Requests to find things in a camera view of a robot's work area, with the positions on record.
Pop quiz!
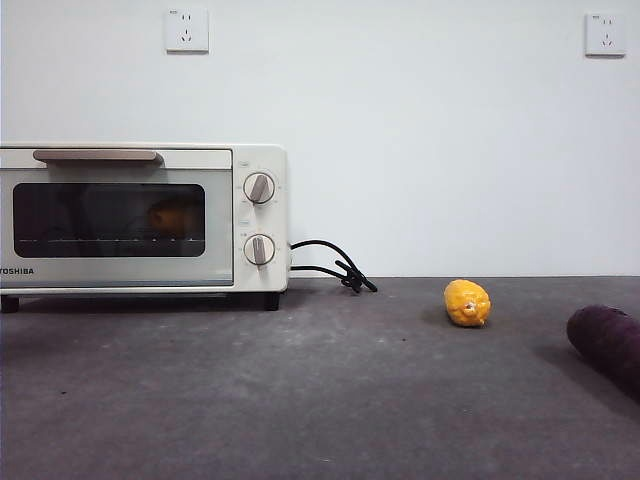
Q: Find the black oven power cable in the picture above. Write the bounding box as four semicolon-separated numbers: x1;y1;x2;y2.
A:
289;239;379;295

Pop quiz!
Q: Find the metal oven wire rack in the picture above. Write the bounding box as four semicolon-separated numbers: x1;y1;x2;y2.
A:
15;236;205;245

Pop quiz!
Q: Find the purple sweet potato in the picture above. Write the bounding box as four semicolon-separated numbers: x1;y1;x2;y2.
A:
566;304;640;401

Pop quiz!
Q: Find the glass oven door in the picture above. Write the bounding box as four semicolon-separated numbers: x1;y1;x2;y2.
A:
0;148;235;289

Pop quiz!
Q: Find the cream Toshiba toaster oven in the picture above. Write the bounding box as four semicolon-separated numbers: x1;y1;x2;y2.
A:
0;143;290;315

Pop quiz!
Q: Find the beige oven door handle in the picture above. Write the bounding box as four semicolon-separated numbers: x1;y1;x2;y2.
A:
32;149;166;169

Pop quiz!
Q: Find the brown potato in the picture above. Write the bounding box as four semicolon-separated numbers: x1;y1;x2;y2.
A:
147;198;199;234

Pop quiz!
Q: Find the cream oven knob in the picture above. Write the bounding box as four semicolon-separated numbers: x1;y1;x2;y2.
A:
243;233;277;271
243;172;278;206

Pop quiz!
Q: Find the white wall socket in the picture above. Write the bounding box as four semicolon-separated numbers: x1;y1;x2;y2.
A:
166;7;210;55
584;12;627;59

